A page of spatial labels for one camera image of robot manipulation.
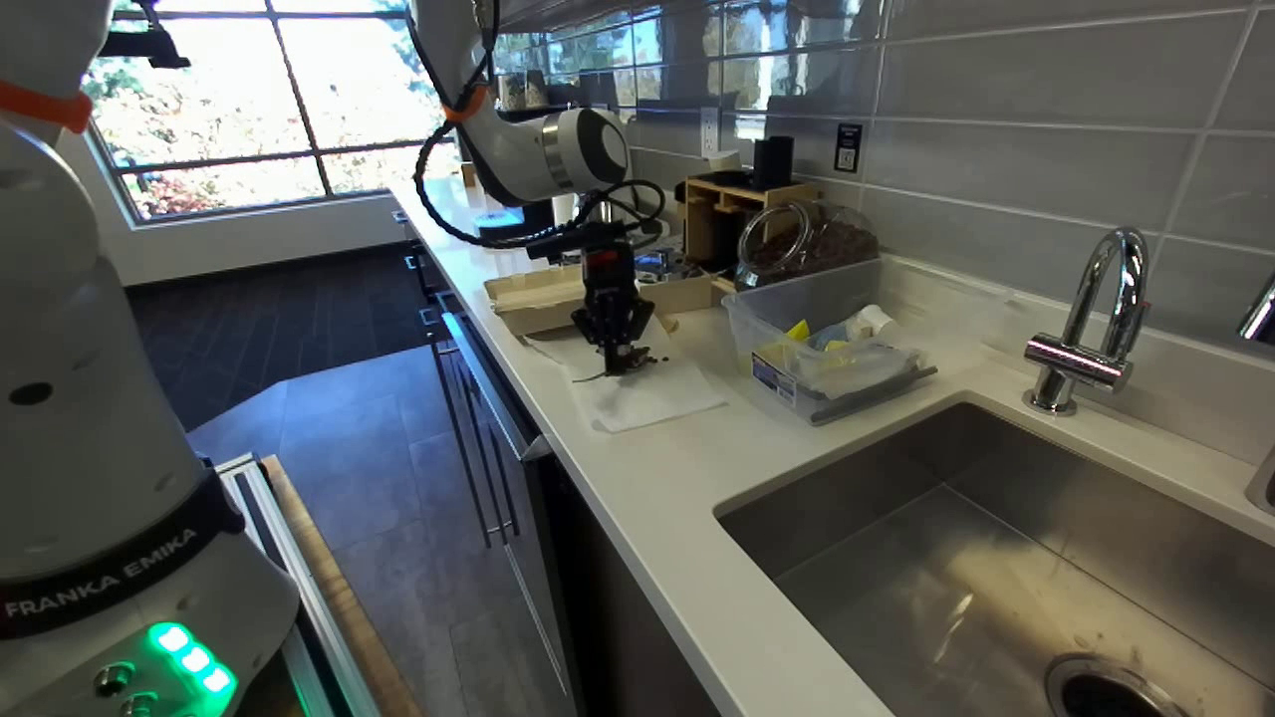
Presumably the clear plastic container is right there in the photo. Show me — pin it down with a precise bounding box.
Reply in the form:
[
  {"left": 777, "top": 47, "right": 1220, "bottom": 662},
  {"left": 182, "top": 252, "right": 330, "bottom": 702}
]
[{"left": 750, "top": 342, "right": 933, "bottom": 422}]

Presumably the chrome curved faucet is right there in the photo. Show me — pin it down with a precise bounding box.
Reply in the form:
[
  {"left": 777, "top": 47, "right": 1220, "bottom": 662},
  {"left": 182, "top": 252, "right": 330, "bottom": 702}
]
[{"left": 1018, "top": 224, "right": 1155, "bottom": 416}]

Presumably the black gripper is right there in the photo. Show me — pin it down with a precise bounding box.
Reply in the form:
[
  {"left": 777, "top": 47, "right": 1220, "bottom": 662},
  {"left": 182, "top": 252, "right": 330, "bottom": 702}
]
[{"left": 568, "top": 224, "right": 661, "bottom": 377}]

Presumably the black cup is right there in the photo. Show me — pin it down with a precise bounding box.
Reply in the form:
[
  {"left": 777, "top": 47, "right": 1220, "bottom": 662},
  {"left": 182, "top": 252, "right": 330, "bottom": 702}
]
[{"left": 750, "top": 132, "right": 799, "bottom": 195}]

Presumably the small white bottle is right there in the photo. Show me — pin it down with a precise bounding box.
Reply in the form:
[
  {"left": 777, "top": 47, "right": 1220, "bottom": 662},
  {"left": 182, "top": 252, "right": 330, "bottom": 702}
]
[{"left": 844, "top": 302, "right": 901, "bottom": 347}]

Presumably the wooden strip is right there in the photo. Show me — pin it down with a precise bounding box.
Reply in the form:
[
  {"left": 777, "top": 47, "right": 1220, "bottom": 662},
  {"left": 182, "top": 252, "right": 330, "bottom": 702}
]
[{"left": 255, "top": 451, "right": 423, "bottom": 717}]

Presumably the wooden box organizer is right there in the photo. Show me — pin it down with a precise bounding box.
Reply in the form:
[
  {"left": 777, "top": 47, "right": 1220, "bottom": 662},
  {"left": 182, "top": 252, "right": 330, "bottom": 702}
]
[{"left": 674, "top": 167, "right": 830, "bottom": 269}]

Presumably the stainless steel sink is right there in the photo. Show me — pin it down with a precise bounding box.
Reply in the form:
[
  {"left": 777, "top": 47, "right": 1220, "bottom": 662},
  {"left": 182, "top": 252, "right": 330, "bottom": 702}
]
[{"left": 711, "top": 394, "right": 1275, "bottom": 717}]

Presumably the chrome tap handle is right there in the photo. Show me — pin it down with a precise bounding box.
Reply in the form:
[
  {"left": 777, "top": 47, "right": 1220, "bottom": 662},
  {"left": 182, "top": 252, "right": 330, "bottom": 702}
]
[{"left": 1231, "top": 269, "right": 1275, "bottom": 355}]

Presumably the wooden cutting board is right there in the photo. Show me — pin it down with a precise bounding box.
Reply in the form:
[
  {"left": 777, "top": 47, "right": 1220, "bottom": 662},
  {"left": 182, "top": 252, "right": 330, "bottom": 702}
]
[{"left": 483, "top": 257, "right": 733, "bottom": 342}]

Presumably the wall power outlet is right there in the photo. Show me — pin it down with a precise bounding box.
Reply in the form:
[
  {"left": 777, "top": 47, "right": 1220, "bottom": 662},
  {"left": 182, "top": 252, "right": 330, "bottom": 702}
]
[{"left": 830, "top": 120, "right": 867, "bottom": 177}]

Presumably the black overhead mount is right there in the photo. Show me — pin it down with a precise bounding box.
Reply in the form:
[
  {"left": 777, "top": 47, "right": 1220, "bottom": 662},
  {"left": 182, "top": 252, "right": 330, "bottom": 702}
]
[{"left": 94, "top": 0, "right": 196, "bottom": 70}]

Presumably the clear plastic bin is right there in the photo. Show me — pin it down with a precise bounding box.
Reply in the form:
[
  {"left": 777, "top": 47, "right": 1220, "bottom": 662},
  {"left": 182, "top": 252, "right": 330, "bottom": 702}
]
[{"left": 715, "top": 252, "right": 941, "bottom": 428}]

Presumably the white paper napkin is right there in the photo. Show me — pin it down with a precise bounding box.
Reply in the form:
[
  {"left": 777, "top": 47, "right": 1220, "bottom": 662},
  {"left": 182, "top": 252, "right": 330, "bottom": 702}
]
[{"left": 563, "top": 326, "right": 733, "bottom": 438}]

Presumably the metal rail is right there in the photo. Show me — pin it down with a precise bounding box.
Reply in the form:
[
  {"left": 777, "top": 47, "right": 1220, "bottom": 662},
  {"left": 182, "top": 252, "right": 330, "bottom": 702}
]
[{"left": 215, "top": 451, "right": 383, "bottom": 717}]

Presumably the sink drain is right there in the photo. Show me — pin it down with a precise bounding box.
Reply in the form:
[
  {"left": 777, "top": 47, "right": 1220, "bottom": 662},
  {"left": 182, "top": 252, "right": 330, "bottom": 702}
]
[{"left": 1038, "top": 650, "right": 1187, "bottom": 717}]

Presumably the round wire rack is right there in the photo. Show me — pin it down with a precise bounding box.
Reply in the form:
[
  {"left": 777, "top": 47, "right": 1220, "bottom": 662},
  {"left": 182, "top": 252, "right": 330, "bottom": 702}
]
[{"left": 727, "top": 195, "right": 883, "bottom": 292}]

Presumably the metal cabinet drawer handle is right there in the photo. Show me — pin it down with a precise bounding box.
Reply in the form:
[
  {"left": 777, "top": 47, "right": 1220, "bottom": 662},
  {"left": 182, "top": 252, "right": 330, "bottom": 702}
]
[{"left": 434, "top": 302, "right": 548, "bottom": 464}]

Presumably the large window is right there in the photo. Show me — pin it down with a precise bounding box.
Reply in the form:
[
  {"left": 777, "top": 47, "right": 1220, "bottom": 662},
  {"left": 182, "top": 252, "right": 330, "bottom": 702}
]
[{"left": 74, "top": 0, "right": 471, "bottom": 232}]

